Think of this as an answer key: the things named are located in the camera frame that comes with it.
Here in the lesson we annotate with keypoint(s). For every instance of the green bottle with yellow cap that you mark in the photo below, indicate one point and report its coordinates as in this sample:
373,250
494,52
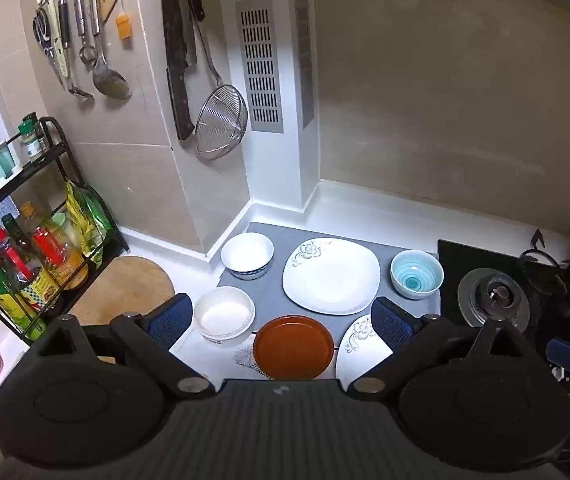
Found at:
2,295

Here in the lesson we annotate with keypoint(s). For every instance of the green seasoning packet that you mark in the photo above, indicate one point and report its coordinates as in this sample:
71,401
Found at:
100,215

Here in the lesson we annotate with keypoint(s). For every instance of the small white floral plate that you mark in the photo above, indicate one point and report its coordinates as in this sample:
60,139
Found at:
360,355

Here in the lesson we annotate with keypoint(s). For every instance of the orange round plate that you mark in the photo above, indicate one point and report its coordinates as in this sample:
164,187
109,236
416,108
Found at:
293,347

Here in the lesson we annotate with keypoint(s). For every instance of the orange silicone brush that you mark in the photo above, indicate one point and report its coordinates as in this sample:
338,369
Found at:
124,27

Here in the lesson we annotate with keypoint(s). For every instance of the steel slotted spatula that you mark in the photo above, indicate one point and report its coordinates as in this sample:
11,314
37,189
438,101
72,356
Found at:
65,25

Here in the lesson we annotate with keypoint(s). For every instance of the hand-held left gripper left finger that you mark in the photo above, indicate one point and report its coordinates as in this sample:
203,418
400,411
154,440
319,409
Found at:
171,319

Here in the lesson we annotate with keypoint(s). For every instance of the black metal spice rack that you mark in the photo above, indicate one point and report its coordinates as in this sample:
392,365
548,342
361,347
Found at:
63,140

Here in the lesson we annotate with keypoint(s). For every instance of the dark olive oil bottle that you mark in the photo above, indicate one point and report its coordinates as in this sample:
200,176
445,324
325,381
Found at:
15,237

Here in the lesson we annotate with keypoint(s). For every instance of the dark kitchen knife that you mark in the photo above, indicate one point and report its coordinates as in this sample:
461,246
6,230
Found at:
191,50

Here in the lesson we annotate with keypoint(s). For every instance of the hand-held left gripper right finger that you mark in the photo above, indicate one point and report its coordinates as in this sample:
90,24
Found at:
391,322

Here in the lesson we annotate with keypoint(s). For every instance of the black cleaver knife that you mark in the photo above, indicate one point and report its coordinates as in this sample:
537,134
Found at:
177,95

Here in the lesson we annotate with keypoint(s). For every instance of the blue spiral bowl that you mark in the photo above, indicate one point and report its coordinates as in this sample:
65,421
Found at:
416,274

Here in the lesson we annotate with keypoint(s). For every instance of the white plate with line pattern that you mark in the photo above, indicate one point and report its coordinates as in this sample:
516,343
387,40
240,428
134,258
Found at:
247,363

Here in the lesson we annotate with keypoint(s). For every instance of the white bowl with blue pattern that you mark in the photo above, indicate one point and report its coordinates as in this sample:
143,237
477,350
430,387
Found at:
246,252

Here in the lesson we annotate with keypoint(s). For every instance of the red capped sauce bottle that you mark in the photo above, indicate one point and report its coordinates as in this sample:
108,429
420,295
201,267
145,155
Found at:
15,265

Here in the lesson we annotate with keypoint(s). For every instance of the spice jar with green lid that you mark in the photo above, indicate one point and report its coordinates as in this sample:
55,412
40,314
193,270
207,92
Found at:
32,142

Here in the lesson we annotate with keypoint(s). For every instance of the yellow seasoning packet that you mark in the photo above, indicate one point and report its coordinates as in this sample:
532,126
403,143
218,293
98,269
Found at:
80,220

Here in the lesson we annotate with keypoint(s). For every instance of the round wooden cutting board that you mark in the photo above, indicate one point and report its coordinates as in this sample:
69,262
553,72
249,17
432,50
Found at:
125,285

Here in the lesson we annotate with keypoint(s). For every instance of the black iron pot support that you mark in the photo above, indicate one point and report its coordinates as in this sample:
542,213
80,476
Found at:
540,260

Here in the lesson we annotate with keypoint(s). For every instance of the red and yellow sauce bottle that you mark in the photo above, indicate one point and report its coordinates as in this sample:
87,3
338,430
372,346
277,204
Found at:
67,270

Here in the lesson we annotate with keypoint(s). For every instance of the teal glass jar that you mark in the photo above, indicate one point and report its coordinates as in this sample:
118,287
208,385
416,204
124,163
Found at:
2,160

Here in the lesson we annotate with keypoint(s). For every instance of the plain white straight-sided bowl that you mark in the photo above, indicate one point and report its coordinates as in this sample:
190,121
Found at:
225,312

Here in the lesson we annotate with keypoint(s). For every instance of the grey table mat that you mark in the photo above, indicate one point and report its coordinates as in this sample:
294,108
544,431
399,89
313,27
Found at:
272,287

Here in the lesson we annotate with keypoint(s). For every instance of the steel stove burner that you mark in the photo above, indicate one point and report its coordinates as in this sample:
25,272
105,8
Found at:
495,297

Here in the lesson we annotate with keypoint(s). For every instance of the wide grey vent grille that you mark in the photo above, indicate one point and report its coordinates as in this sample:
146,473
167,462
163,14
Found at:
260,65

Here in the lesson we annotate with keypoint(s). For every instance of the narrow grey vent grille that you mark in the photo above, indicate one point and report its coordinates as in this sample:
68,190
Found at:
304,60

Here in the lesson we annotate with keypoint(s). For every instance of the large white floral square plate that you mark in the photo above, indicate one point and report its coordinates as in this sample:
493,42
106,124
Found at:
332,275

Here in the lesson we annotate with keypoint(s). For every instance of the large steel serving spoon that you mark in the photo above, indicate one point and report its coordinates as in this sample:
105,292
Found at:
110,82

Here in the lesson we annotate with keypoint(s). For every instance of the yellow oil bottle orange cap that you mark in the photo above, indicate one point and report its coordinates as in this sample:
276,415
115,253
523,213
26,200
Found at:
29,215

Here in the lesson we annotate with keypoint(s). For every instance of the small steel ladle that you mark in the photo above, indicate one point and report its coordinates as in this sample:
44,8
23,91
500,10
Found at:
86,54

